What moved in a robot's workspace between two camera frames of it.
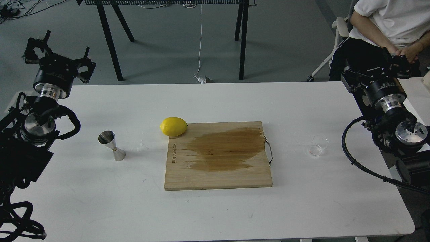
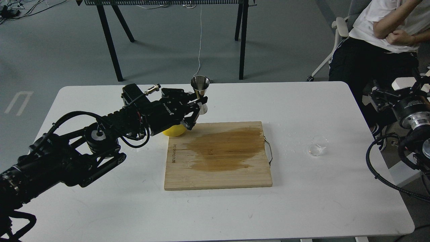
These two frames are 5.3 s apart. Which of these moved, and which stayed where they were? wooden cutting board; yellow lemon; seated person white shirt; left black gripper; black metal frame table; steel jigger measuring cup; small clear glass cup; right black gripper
Moved: steel jigger measuring cup; left black gripper; right black gripper
Stayed: yellow lemon; seated person white shirt; wooden cutting board; small clear glass cup; black metal frame table
